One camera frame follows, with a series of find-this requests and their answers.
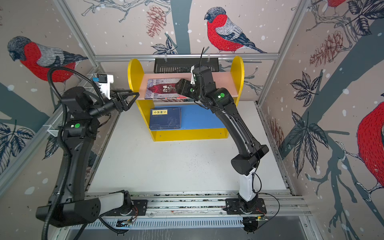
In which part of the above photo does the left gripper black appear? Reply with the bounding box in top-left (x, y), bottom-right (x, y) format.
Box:
top-left (88, 88), bottom-right (140, 120)

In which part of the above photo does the red Hamlet book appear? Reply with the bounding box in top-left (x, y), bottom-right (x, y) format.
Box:
top-left (145, 78), bottom-right (187, 100)

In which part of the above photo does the blue book yellow label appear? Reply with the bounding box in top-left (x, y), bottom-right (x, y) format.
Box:
top-left (149, 107), bottom-right (182, 131)

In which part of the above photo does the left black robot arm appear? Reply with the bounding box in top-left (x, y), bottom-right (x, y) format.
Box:
top-left (36, 67), bottom-right (140, 240)

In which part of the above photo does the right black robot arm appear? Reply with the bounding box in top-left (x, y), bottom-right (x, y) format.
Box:
top-left (176, 65), bottom-right (269, 214)

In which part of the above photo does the black plastic tray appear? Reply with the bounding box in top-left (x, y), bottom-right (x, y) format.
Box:
top-left (154, 58), bottom-right (220, 74)

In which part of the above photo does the yellow pink blue bookshelf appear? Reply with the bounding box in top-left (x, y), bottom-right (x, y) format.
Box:
top-left (128, 56), bottom-right (245, 142)

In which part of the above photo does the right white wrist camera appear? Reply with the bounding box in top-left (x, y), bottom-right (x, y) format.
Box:
top-left (191, 66), bottom-right (196, 85)

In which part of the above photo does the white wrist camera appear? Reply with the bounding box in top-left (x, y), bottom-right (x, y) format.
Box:
top-left (191, 66), bottom-right (196, 85)
top-left (93, 74), bottom-right (114, 100)

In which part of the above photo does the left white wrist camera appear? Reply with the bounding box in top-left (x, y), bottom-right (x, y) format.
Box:
top-left (93, 74), bottom-right (114, 100)

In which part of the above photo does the white wire mesh basket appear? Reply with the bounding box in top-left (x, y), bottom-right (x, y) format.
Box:
top-left (44, 73), bottom-right (112, 138)

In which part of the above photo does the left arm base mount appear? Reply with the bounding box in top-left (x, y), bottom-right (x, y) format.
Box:
top-left (106, 191), bottom-right (148, 217)

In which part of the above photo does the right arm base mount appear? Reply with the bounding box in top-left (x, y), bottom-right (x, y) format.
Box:
top-left (223, 197), bottom-right (267, 215)

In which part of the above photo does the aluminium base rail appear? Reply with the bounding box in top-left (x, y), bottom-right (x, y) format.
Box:
top-left (130, 190), bottom-right (312, 218)

